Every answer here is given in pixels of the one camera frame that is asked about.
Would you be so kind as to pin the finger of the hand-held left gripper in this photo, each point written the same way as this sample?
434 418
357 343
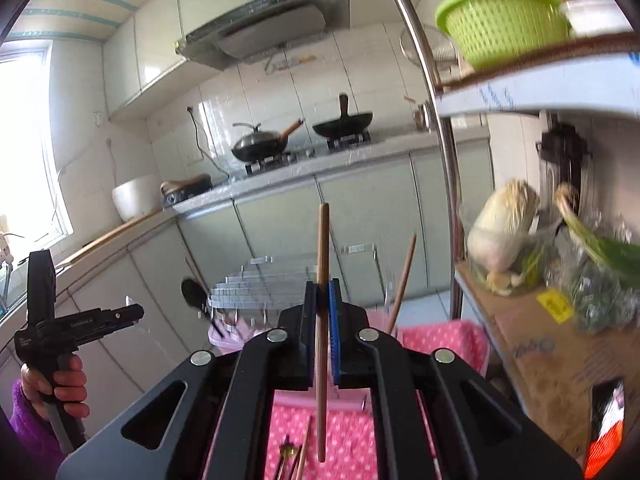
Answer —
125 311
122 323

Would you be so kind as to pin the steel kettle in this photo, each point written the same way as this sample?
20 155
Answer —
422 117

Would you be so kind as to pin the black wok with lid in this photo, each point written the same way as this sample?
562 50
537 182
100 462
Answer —
260 145

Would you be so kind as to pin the green onions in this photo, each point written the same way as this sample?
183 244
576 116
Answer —
605 250

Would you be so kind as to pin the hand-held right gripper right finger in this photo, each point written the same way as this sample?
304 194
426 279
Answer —
334 335

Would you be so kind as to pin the wooden cutting board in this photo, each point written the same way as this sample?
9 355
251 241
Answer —
110 240

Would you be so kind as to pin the clear splash guard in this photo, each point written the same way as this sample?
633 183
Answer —
215 135

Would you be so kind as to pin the narrow cardboard shelf liner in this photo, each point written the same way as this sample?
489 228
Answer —
550 80

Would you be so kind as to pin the steel shelf rack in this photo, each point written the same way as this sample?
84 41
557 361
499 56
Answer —
440 125

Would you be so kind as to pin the white wall socket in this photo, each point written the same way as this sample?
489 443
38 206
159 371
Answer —
193 160

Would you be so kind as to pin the pink polka-dot towel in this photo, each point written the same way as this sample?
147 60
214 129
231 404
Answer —
440 340

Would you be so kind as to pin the black frying pan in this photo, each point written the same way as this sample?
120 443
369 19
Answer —
345 122

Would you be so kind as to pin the gas stove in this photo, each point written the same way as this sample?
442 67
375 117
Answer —
300 155

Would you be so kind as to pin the range hood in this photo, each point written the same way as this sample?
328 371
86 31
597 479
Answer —
270 25

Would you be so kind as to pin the person's left forearm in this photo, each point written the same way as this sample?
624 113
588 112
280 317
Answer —
25 435

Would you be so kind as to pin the black blender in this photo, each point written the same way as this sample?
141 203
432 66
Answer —
562 155

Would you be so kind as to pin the person's left hand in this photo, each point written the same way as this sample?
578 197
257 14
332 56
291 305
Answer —
67 385

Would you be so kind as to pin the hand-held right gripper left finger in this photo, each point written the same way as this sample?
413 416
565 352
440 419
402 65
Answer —
313 330

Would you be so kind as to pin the green plastic colander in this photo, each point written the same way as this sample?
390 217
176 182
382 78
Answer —
500 30

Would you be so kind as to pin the metal wall rack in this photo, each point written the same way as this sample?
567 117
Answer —
292 61

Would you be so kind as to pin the upper kitchen cabinets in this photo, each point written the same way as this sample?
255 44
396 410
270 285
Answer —
150 60

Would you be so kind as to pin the black spoon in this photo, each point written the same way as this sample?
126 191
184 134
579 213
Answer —
192 292

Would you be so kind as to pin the white round pot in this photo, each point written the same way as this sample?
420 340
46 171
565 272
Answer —
137 200

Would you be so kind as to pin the grey kitchen base cabinets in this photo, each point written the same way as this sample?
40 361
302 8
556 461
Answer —
280 210

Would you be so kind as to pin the large cardboard shelf liner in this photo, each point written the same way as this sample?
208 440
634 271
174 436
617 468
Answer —
540 360

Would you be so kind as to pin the bag of green vegetables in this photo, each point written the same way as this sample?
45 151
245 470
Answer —
595 305

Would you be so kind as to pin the dark pot with brown lid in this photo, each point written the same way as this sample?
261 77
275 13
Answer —
185 189

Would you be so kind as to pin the clear glass bowl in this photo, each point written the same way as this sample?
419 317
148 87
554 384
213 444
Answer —
530 265

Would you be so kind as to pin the napa cabbage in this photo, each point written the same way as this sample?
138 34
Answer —
502 225

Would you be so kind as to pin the smartphone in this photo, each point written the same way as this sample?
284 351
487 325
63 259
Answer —
605 430

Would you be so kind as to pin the window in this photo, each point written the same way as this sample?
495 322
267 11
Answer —
25 150

